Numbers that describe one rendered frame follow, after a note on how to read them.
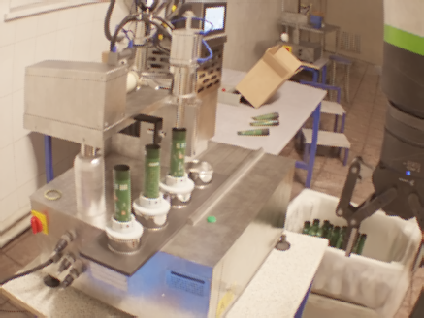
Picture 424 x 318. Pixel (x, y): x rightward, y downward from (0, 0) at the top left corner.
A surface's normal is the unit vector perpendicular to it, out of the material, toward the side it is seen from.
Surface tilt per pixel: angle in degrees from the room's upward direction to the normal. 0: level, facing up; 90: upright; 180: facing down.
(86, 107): 90
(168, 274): 90
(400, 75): 90
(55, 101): 90
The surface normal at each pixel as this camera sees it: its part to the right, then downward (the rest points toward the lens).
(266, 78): -0.39, 0.33
